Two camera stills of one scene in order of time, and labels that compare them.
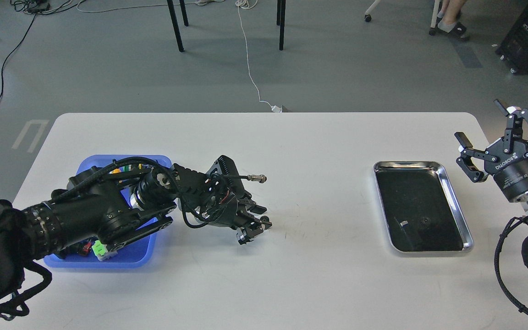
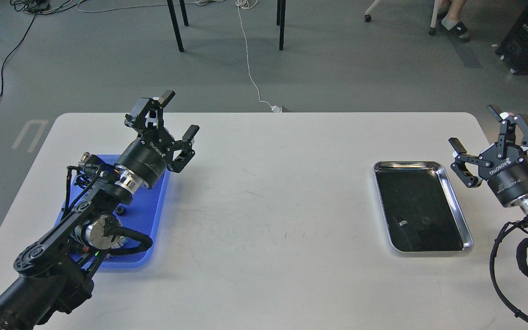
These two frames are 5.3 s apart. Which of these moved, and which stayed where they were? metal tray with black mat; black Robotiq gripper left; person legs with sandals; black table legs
Moved: black Robotiq gripper left
Stayed: black table legs; person legs with sandals; metal tray with black mat
